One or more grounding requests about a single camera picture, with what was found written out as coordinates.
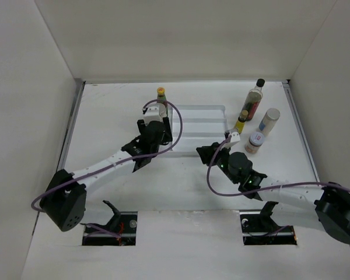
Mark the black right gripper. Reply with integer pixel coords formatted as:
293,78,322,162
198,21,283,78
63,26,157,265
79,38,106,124
196,140,239,184

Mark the red chili sauce bottle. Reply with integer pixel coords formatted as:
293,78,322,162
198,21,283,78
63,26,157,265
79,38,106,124
157,87,168,117

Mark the orange label jar white lid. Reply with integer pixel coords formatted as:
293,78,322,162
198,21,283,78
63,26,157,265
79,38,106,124
245,132,265,154

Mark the small yellow oil bottle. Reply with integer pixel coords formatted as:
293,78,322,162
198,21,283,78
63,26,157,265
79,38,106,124
234,110,249,134

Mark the white peppercorn jar blue label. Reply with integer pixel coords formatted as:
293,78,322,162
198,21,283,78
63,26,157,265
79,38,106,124
258,108,281,137

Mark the tall dark sauce bottle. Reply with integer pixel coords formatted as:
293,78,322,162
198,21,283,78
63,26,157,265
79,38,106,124
242,79,265,121

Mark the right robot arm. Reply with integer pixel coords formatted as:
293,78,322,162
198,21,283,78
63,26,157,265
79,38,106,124
196,142,350,244

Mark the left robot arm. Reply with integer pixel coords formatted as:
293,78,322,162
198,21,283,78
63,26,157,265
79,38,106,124
39,117,172,232

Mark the white divided organizer tray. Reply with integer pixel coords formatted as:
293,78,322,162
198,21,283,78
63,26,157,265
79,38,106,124
163,105,228,158

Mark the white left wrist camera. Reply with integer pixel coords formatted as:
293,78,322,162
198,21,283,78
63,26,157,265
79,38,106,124
142,103,167,125

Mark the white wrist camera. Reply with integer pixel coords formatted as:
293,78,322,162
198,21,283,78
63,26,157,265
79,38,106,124
223,129,240,149
142,103,167,125

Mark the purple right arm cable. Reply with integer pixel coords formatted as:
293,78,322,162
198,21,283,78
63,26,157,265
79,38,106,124
206,136,350,234

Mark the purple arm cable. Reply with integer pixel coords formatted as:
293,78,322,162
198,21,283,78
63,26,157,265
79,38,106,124
30,99,184,237
206,136,350,234

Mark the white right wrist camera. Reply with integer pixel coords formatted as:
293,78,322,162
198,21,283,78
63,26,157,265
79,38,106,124
223,129,240,149

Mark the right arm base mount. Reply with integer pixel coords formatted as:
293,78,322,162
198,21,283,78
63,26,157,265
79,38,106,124
239,202,297,246

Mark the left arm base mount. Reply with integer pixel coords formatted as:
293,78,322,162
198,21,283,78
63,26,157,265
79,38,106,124
82,200,138,247

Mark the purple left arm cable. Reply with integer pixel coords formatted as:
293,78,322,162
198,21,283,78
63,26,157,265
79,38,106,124
30,99,184,237

